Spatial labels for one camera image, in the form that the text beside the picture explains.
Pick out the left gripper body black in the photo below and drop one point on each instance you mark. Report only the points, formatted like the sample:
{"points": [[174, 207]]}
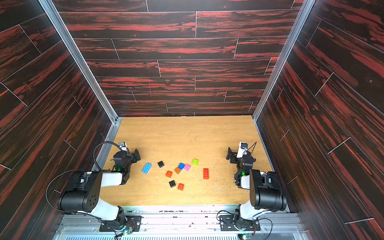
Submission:
{"points": [[129, 160]]}

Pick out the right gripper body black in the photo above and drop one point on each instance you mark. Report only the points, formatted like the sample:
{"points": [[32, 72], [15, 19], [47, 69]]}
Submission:
{"points": [[234, 156]]}

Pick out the light blue long lego brick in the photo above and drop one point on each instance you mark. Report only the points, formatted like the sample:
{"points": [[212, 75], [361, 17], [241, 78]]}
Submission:
{"points": [[146, 168]]}

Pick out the red lego brick small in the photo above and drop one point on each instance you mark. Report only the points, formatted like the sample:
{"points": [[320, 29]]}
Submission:
{"points": [[169, 174]]}

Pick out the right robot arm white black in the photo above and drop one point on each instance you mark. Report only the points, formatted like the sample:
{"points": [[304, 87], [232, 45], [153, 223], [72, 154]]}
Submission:
{"points": [[266, 193]]}

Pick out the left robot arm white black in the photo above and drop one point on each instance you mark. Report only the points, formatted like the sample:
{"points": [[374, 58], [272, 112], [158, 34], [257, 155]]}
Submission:
{"points": [[82, 193]]}

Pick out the red long lego brick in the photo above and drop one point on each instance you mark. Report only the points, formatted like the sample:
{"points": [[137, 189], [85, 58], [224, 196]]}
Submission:
{"points": [[205, 174]]}

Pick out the green square lego brick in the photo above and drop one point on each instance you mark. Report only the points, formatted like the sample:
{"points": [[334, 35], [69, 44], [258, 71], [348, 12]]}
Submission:
{"points": [[195, 161]]}

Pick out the orange brown lego brick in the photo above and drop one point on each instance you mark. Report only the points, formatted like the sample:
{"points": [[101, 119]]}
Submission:
{"points": [[177, 170]]}

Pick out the blue square lego brick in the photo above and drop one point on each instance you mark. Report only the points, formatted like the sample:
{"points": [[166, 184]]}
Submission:
{"points": [[181, 165]]}

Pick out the pink square lego brick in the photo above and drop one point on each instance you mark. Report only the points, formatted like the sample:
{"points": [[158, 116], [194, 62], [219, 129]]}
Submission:
{"points": [[187, 167]]}

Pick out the red orange lego brick lower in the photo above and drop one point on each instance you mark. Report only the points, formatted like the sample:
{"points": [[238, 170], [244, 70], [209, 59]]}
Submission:
{"points": [[181, 187]]}

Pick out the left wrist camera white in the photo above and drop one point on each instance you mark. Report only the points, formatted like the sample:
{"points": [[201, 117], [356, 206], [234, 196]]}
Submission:
{"points": [[123, 147]]}

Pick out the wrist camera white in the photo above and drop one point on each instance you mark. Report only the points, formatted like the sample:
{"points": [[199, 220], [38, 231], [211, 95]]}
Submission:
{"points": [[123, 147], [243, 148]]}

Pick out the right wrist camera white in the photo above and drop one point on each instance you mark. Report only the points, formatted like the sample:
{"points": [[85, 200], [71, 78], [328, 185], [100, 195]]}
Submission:
{"points": [[243, 148]]}

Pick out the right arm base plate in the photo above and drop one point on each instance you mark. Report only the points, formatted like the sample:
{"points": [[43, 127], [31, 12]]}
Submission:
{"points": [[229, 224]]}

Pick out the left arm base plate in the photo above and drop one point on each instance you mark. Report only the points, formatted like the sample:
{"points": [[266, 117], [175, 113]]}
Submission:
{"points": [[131, 224]]}

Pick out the aluminium front rail frame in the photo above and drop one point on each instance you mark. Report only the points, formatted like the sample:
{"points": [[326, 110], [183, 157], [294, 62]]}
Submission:
{"points": [[184, 223]]}

